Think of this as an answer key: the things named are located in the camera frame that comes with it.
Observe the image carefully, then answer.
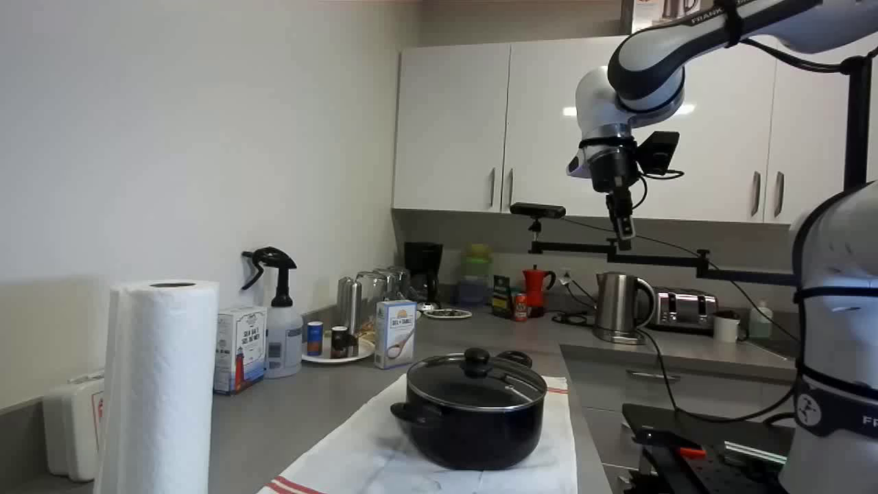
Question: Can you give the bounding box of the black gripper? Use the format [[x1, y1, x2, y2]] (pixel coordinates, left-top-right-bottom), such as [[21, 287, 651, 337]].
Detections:
[[587, 135, 644, 253]]

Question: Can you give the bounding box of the glass lid with black knob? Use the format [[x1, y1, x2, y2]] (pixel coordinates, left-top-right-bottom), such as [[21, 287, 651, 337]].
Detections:
[[406, 345, 548, 413]]

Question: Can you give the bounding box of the red moka pot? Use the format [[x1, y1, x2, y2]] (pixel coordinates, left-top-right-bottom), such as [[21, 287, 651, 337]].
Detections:
[[521, 263, 556, 319]]

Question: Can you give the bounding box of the container with green lid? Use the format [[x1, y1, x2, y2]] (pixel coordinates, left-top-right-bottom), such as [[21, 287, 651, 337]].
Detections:
[[456, 241, 495, 309]]

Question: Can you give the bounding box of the black cooking pot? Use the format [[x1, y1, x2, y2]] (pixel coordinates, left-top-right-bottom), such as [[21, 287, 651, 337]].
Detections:
[[390, 359, 548, 471]]

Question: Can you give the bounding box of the steel electric kettle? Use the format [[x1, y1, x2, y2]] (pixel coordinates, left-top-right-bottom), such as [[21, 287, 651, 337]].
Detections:
[[592, 269, 659, 345]]

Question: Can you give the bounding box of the steel toaster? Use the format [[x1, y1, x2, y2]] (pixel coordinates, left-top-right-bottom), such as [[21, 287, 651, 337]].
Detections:
[[654, 286, 722, 334]]

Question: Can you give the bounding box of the white cabinet door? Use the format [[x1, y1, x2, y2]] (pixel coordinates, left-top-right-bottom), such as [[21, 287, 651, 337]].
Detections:
[[639, 43, 780, 224], [392, 43, 510, 214], [762, 62, 878, 227], [499, 36, 635, 219]]

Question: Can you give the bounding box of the white cup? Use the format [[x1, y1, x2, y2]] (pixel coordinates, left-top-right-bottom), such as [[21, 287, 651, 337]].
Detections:
[[710, 313, 744, 345]]

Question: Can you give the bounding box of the small flat plate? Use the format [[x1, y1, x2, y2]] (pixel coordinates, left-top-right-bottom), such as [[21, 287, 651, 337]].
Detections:
[[421, 304, 474, 324]]

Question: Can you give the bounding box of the black coffee maker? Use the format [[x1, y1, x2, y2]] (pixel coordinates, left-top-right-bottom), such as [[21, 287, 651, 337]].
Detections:
[[401, 239, 444, 304]]

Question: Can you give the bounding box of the black perforated table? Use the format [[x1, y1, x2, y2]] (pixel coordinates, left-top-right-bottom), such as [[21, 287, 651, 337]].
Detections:
[[620, 401, 795, 494]]

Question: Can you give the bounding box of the white blue salt box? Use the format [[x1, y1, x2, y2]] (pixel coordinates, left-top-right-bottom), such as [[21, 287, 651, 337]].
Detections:
[[374, 295, 421, 371]]

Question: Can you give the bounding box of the steel grinder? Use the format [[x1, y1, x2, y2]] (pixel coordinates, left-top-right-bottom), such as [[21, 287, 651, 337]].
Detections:
[[363, 269, 397, 324], [337, 273, 366, 337]]

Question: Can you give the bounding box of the black vertical pole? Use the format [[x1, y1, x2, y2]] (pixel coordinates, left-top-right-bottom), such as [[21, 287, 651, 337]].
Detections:
[[843, 51, 872, 194]]

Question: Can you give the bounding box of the white plate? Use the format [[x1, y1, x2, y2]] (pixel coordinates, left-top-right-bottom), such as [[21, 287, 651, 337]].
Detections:
[[300, 337, 378, 367]]

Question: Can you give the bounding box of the small dark jar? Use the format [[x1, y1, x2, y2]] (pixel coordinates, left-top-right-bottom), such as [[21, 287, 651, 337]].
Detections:
[[330, 324, 356, 359]]

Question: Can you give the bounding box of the small jar with blue label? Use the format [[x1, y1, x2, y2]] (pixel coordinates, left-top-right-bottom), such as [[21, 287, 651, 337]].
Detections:
[[304, 319, 326, 359]]

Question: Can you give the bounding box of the white towel with red stripes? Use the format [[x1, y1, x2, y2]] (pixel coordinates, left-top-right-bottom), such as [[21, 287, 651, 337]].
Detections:
[[256, 367, 581, 494]]

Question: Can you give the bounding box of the spray bottle with black trigger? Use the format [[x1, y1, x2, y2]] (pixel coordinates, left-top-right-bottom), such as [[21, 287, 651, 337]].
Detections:
[[238, 245, 304, 382]]

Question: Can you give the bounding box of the white carton with red print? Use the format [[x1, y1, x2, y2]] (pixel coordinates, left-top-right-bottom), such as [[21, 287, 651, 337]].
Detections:
[[213, 304, 270, 397]]

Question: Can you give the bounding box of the white paper towel roll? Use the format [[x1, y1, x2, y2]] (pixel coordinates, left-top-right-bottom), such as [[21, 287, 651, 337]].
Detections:
[[93, 276, 222, 494]]

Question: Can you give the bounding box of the white box with red label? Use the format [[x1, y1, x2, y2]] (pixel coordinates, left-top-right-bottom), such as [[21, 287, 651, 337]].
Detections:
[[38, 367, 108, 486]]

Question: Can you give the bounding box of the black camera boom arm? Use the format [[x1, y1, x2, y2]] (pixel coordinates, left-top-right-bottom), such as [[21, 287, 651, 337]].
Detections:
[[528, 239, 798, 287]]

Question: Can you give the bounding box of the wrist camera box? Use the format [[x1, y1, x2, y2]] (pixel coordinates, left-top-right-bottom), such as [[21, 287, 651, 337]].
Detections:
[[636, 129, 683, 179]]

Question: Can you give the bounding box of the black stereo camera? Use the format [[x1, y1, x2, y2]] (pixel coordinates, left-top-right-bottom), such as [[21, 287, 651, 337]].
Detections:
[[507, 199, 569, 239]]

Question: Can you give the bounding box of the black kettle cable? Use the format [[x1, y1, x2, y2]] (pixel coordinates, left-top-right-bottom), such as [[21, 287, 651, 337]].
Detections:
[[639, 327, 798, 424]]

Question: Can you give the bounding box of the black clamp with red handle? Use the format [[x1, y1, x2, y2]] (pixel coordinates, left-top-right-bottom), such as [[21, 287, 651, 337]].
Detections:
[[639, 430, 736, 489]]

